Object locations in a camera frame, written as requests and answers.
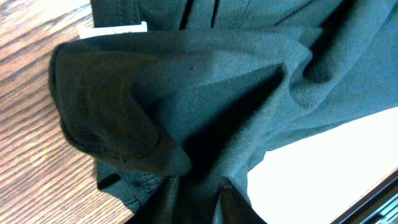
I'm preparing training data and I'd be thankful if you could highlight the black t-shirt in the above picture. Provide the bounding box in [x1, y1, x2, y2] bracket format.
[49, 0, 397, 223]

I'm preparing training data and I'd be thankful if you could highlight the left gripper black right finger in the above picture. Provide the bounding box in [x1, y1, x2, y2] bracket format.
[220, 177, 267, 224]

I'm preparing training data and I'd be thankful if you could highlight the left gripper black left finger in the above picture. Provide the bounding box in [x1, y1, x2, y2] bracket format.
[125, 177, 179, 224]

